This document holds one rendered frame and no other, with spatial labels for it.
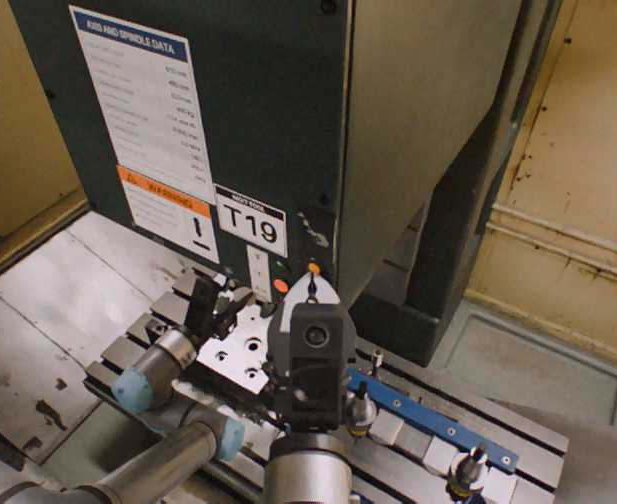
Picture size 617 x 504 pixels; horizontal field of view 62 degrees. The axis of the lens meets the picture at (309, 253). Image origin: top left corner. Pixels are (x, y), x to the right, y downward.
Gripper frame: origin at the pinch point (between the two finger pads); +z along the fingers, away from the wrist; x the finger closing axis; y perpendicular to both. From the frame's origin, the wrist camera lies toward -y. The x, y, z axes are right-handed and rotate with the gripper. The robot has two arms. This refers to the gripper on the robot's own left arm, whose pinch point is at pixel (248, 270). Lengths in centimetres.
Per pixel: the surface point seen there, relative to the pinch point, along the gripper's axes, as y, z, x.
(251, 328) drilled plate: 34.9, 6.4, -8.2
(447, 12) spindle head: -59, 3, 32
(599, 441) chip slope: 56, 41, 84
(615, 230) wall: 21, 84, 65
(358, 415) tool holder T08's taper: 9.6, -10.8, 34.3
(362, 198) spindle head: -46, -15, 33
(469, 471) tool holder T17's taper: 8, -10, 56
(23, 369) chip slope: 60, -33, -71
